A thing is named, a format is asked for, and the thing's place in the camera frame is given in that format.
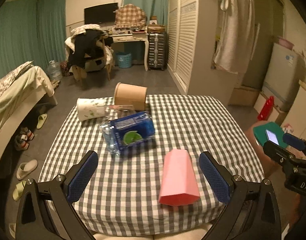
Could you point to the brown kraft paper cup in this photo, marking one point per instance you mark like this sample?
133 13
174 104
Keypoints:
126 94

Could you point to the hanging white towel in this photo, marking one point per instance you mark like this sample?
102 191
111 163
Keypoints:
235 46

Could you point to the clear glass cup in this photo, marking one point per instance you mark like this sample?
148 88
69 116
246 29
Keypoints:
118 111

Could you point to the grey checkered tablecloth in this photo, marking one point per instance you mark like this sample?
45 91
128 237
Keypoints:
121 199

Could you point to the pink basin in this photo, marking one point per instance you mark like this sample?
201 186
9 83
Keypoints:
285 43

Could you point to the white floral paper cup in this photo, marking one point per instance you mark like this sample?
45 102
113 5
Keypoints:
91 108

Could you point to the green slipper by bed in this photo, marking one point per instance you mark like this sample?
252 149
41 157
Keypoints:
41 120

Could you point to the silver black suitcase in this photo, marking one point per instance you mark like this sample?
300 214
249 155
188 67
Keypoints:
157 50

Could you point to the white slipper at bottom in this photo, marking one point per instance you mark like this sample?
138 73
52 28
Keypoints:
12 230

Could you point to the plaid cloth cover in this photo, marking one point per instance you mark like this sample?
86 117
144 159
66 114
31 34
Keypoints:
130 16

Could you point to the black monitor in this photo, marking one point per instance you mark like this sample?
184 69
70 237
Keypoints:
98 14

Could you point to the sneakers under bed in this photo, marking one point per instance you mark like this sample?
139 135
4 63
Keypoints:
21 141

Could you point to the blue laundry basket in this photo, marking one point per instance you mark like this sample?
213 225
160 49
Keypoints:
124 59

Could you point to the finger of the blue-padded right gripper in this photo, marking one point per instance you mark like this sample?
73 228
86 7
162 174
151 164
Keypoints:
294 141

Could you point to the bed with beige bedding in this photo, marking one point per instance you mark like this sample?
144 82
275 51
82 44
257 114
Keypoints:
20 90

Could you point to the wooden chair with clothes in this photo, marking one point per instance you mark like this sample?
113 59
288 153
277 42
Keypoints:
88 43

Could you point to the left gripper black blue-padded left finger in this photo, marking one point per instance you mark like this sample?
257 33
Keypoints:
34 220

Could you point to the red bottle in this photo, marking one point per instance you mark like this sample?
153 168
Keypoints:
266 109

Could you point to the white desk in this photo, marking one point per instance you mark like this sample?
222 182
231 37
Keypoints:
137 36

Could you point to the pink hexagonal cup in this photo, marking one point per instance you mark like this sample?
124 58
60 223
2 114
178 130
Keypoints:
179 186

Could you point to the phone on gripper mount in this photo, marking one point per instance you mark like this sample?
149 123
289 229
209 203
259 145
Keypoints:
271 137

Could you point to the teal left curtain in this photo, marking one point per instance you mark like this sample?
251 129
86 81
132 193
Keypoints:
31 30

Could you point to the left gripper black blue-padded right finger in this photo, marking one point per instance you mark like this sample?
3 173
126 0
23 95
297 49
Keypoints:
251 209

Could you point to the white louvered wardrobe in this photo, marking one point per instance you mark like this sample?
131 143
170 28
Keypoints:
191 43

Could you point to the white refrigerator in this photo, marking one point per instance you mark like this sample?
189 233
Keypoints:
282 78

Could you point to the clear water jug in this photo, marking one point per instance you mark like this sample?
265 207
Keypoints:
54 71

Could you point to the white slipper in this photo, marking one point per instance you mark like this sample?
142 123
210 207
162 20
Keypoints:
12 230
25 169

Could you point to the green slipper near gripper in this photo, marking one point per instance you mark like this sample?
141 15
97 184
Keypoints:
18 190

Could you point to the teal pad on stool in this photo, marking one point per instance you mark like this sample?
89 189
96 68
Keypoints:
259 133

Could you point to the blue labelled plastic cup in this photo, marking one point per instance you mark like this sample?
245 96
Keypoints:
123 133

